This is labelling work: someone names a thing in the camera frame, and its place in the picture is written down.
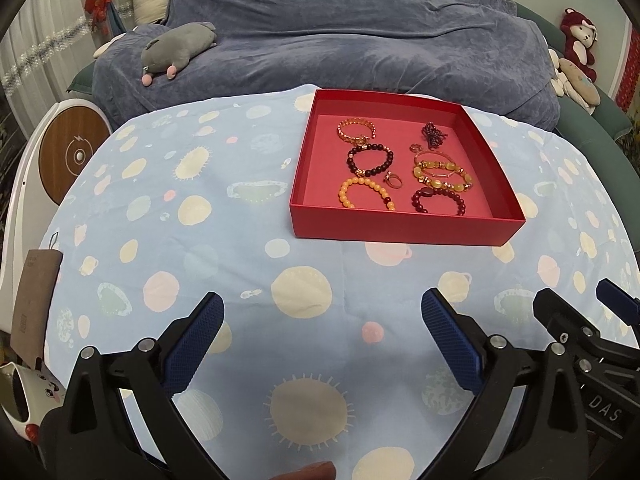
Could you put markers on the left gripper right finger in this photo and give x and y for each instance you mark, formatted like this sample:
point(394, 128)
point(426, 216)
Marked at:
point(459, 339)

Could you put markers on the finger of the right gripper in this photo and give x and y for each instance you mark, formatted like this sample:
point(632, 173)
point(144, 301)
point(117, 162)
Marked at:
point(616, 299)
point(564, 323)

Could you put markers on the red monkey plush toy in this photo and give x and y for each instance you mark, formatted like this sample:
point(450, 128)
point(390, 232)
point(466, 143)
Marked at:
point(580, 36)

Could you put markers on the beige plush toy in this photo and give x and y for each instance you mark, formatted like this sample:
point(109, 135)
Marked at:
point(569, 80)

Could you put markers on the thin gold bangle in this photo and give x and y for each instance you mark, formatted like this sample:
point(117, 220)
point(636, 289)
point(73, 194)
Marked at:
point(436, 164)

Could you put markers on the dark blue velvet blanket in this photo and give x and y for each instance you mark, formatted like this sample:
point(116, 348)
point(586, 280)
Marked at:
point(478, 53)

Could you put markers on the gold hoop earring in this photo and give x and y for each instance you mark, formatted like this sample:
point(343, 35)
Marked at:
point(416, 149)

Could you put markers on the white sheer curtain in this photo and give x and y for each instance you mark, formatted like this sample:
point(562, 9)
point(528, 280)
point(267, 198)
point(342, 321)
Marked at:
point(46, 45)

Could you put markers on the white panda mug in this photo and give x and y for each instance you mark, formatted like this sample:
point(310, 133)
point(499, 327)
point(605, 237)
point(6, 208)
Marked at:
point(26, 397)

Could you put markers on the blue curtain with red bow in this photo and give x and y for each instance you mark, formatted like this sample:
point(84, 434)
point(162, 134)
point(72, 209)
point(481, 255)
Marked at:
point(104, 17)

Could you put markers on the blue planet print cloth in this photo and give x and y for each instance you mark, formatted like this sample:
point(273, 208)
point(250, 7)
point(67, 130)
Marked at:
point(323, 354)

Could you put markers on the red cardboard box tray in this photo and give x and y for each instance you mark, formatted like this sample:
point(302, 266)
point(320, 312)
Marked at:
point(356, 178)

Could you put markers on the operator hand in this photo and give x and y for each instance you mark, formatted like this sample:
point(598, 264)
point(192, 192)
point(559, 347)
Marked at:
point(315, 471)

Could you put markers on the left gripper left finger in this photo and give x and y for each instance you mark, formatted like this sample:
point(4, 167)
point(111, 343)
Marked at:
point(185, 342)

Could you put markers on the grey mole plush toy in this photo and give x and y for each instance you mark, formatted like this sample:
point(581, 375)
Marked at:
point(172, 51)

